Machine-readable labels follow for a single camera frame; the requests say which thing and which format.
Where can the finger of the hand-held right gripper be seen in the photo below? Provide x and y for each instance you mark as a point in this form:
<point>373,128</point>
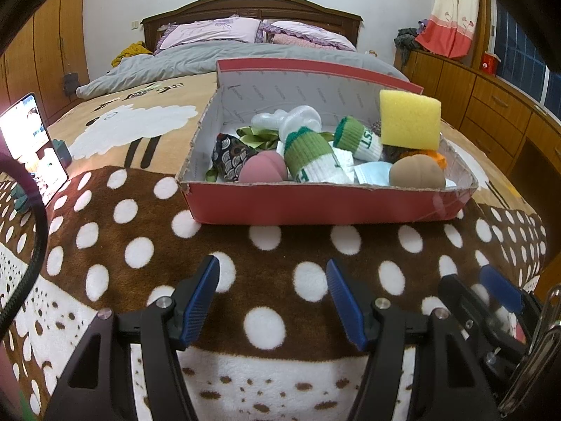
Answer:
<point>460,298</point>
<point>499,287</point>

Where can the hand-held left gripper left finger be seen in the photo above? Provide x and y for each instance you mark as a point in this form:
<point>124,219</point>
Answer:
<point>199,302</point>

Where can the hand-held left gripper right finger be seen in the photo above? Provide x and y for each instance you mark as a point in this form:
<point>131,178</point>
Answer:
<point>346,302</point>

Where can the red cardboard box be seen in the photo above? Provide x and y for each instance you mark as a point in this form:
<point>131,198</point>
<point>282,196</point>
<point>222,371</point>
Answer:
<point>307,204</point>

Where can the blue face mask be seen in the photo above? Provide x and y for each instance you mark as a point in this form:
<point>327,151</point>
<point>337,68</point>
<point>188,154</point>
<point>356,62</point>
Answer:
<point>372,173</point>

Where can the tan makeup sponge ball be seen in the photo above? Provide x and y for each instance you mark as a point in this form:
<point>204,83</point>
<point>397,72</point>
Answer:
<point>416,173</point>

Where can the orange cloth bundle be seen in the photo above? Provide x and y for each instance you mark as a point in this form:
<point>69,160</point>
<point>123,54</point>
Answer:
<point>434,158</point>

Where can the pink makeup sponge ball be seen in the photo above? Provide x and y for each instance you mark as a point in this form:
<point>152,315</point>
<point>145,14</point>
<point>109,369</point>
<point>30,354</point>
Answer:
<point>263,169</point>

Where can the dark patterned pouch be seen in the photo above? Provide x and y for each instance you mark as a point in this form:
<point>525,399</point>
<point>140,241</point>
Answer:
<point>232,153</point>

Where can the white green sock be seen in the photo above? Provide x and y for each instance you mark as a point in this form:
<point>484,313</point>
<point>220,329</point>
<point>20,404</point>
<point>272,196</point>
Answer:
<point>359,138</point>
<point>307,153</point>

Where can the green ribbon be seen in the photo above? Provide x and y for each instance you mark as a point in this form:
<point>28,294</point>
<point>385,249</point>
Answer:
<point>258,136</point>

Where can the yellow sponge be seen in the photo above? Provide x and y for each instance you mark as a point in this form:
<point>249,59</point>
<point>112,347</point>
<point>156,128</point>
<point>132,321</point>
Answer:
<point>410,118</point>

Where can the brown spotted blanket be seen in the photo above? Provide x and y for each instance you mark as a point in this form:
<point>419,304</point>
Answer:
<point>280,267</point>

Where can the wooden dresser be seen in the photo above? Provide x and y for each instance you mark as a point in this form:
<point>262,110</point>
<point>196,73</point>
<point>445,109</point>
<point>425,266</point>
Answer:
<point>482,96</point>

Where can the beige printed blanket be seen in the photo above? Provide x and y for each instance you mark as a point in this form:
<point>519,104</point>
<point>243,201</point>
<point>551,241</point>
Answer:
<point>131,118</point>

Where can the teal phone stand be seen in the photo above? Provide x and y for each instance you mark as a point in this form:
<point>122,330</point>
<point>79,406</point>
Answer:
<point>61,153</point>

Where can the colourful foam floor mat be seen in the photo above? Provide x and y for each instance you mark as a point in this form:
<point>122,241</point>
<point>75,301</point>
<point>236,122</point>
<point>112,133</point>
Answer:
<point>11,394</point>

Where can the red cup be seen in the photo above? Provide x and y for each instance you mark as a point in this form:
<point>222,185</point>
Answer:
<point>491,63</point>

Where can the window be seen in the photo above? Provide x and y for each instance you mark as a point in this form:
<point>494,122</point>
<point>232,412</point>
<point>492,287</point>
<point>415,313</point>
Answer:
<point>521,61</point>

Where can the smartphone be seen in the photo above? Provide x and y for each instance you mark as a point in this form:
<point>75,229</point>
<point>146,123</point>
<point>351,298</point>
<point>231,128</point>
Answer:
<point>26,140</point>

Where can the grey duvet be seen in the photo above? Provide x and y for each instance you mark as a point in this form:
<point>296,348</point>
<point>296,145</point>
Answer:
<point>166,65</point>

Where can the black bag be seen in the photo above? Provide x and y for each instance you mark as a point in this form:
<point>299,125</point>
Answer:
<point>70,83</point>

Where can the yellow cloth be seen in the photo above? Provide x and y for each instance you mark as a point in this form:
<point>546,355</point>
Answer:
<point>131,50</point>

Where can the dark clothes pile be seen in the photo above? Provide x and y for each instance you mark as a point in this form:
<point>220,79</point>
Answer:
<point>405,39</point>

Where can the pink pillow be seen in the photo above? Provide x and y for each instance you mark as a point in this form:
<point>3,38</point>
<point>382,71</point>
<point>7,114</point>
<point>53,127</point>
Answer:
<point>289,39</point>

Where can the cream and red curtain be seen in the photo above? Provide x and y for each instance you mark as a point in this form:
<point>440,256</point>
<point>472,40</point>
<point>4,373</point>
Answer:
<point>451,22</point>

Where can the plain purple pillow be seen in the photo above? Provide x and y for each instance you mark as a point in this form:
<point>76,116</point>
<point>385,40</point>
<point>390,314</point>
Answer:
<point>210,30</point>

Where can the ruffled purple pillow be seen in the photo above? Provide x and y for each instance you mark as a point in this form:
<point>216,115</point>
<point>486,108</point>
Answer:
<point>307,30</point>

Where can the wooden wardrobe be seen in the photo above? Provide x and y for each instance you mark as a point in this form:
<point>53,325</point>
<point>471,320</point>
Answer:
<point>44,52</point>

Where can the dark wooden headboard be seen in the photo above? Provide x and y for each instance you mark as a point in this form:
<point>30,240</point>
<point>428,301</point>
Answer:
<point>254,8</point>

